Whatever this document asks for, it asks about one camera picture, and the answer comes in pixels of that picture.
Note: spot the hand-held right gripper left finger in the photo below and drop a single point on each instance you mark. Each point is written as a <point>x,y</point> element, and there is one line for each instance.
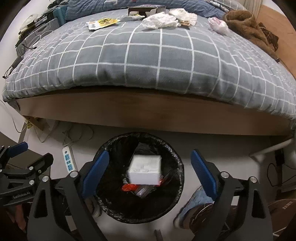
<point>96,171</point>

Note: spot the blue striped quilt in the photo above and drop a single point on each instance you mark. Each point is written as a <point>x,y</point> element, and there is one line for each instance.
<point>196,5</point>

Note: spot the white power strip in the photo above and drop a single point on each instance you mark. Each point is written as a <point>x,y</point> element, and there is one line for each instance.
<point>68,160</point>

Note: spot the wooden headboard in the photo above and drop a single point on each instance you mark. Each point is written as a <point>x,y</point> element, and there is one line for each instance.
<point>284,46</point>

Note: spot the person's left hand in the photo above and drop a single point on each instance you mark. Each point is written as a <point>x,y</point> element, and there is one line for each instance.
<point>19,217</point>

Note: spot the red plastic bag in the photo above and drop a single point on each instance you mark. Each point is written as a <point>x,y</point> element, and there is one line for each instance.
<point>129,187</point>

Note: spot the beige curtain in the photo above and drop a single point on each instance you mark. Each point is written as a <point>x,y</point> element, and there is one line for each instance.
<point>253,4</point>

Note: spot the brown tag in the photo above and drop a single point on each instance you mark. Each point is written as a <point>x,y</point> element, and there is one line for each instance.
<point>185,22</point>

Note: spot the silver suitcase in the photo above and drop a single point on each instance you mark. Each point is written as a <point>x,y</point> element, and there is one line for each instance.
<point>39,34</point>

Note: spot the brown fleece blanket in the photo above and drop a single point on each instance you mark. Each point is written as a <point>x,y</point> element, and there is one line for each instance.
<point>245,25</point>

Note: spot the yellow snack wrapper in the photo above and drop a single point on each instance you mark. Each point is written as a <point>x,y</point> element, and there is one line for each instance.
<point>104,22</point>

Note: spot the dark brown printed box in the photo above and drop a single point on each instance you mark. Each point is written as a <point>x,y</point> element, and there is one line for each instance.
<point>159,9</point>

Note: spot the blue grey shoe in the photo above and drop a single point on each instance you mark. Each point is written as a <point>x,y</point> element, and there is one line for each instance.
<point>196,201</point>

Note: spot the white box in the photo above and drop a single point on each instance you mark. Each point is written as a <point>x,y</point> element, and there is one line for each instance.
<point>144,170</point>

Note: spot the dark brown lined cushion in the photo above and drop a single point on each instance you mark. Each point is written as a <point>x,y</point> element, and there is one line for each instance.
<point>267,34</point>

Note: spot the teal suitcase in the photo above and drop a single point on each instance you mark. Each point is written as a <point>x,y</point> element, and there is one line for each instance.
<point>60,14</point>

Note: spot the wooden bed frame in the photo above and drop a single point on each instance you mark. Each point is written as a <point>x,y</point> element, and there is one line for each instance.
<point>150,111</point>

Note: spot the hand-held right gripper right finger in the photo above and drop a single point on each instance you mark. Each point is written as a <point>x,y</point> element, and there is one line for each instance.
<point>203,173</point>

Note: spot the pink and white plastic bag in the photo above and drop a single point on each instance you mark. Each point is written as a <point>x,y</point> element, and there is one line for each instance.
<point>218,23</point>

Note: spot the crumpled white tissue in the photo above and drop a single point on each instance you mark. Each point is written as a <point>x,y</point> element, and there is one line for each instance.
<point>159,20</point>

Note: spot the black lined trash bin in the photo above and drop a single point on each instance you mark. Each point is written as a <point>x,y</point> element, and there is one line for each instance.
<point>115,204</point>

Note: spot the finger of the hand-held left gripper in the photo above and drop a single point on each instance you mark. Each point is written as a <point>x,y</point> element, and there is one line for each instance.
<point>39,162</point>
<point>17,148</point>

